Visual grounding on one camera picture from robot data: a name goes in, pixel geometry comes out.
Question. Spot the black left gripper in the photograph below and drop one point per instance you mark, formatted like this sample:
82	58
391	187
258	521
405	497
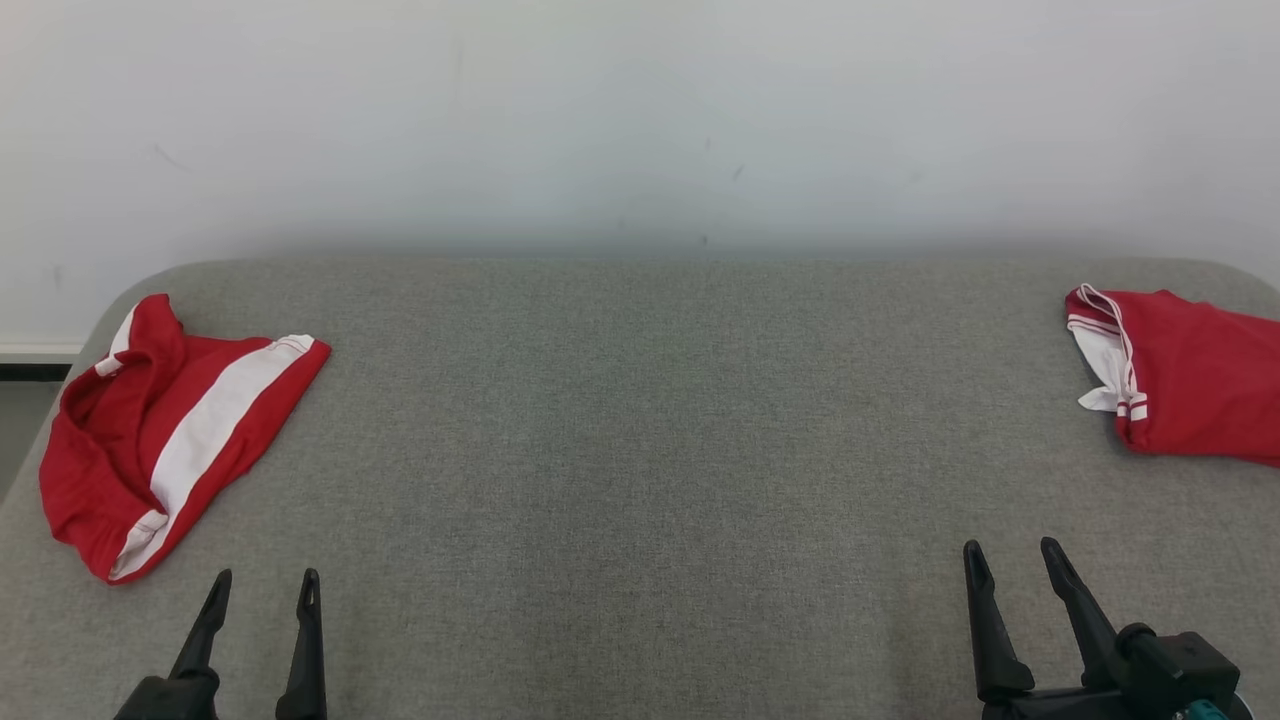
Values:
165	702

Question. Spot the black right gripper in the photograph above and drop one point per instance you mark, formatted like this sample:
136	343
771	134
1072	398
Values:
1060	708

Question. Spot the red basketball jersey white sleeves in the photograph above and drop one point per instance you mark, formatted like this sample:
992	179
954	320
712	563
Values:
1200	380

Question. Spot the white baseboard strip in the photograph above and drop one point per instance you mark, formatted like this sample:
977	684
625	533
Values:
40	353

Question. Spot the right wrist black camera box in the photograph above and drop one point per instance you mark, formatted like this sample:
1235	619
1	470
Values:
1185	665

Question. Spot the red shorts white stripe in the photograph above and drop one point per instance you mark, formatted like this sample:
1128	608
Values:
100	480

